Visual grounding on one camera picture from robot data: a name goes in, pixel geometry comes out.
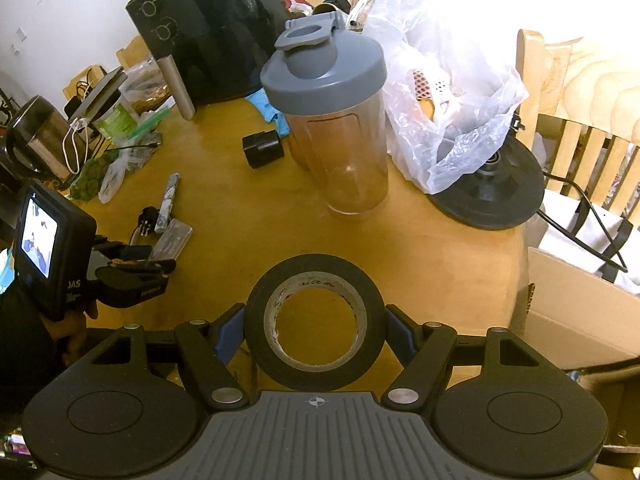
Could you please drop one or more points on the bag of green snacks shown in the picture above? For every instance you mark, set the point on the bag of green snacks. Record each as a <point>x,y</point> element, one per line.
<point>89,181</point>

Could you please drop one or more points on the cardboard tube roll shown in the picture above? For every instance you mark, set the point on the cardboard tube roll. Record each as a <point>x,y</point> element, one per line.
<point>177,87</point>

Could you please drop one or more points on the black round weight plate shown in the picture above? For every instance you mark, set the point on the black round weight plate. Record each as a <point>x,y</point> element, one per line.
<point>504,193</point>

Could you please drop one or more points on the cardboard box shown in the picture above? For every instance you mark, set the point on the cardboard box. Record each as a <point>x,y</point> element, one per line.
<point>574,319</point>

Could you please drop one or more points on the black electrical tape roll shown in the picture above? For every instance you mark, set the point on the black electrical tape roll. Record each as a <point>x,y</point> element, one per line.
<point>315,322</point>

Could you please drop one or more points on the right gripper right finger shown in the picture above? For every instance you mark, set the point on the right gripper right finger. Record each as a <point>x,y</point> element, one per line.
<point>424,352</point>

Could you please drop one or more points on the clear plastic small case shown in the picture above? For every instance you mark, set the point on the clear plastic small case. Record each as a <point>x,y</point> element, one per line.
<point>171,243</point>

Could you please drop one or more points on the black air fryer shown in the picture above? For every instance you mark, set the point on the black air fryer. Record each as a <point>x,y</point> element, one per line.
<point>219,46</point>

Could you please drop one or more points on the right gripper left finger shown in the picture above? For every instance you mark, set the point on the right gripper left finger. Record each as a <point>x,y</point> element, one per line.
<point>204,351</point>

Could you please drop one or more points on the green label canister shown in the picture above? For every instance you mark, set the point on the green label canister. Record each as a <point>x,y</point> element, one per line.
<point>118,122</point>

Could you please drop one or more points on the wooden chair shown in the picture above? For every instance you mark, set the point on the wooden chair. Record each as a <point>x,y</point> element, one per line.
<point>596,102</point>

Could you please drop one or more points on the white plastic shopping bag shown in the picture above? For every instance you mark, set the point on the white plastic shopping bag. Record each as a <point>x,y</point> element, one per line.
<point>449,102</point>

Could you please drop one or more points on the grey notebook on canister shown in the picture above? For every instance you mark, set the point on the grey notebook on canister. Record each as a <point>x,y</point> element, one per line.
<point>101,98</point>

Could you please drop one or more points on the clear crumpled plastic bag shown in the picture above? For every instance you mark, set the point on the clear crumpled plastic bag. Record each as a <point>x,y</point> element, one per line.
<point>131,156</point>

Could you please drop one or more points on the marble pattern bar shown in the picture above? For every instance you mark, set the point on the marble pattern bar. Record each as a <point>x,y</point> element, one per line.
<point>164,213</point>

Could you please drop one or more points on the steel electric kettle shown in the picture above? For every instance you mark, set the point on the steel electric kettle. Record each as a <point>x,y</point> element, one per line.
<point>33,144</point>

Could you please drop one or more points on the black power plug adapter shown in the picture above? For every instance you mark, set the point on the black power plug adapter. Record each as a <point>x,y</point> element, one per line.
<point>147,220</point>

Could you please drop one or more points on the person left hand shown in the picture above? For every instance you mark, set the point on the person left hand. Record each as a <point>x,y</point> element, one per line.
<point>72,330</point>

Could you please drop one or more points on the small black square tube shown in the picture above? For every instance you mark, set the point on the small black square tube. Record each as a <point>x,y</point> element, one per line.
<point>262,148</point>

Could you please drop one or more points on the brown snack bag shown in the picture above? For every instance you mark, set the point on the brown snack bag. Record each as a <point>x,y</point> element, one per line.
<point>145,87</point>

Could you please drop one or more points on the clear shaker bottle grey lid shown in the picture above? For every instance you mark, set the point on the clear shaker bottle grey lid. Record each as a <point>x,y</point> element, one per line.
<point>327,81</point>

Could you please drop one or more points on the blue plastic wrapper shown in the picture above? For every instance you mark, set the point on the blue plastic wrapper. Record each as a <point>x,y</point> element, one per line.
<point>260,101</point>

